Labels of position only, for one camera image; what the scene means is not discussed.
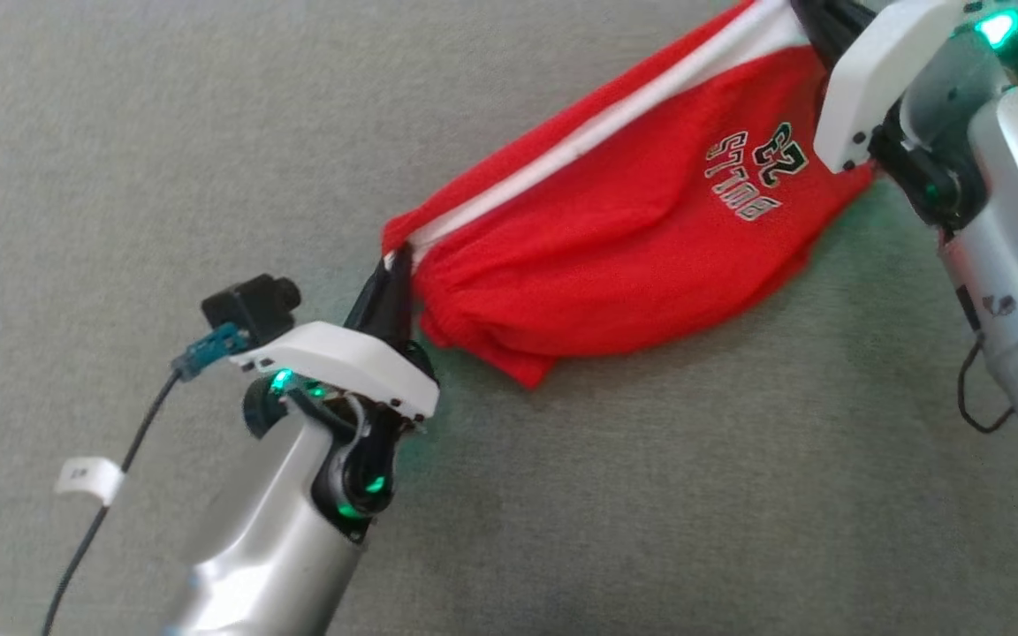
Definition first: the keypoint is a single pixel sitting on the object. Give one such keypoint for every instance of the wide grey sofa chaise cushion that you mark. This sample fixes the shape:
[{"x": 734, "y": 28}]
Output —
[{"x": 120, "y": 132}]

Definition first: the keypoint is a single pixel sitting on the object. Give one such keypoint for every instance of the red shorts with bulls print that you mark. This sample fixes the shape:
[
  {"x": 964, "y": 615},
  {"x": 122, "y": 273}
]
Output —
[{"x": 606, "y": 238}]

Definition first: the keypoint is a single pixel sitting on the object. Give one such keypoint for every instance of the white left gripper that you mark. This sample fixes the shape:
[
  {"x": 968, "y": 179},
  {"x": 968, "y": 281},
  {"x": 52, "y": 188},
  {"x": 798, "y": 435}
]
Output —
[{"x": 350, "y": 358}]

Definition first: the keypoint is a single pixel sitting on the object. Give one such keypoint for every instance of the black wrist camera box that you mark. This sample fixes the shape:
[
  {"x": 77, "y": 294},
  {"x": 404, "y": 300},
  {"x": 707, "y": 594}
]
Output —
[{"x": 248, "y": 307}]

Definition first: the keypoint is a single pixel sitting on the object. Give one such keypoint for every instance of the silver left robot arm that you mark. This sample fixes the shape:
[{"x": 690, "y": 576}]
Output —
[{"x": 270, "y": 548}]

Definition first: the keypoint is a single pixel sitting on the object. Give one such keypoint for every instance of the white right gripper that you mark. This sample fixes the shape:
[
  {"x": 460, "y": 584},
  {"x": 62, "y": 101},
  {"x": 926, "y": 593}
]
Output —
[{"x": 871, "y": 79}]

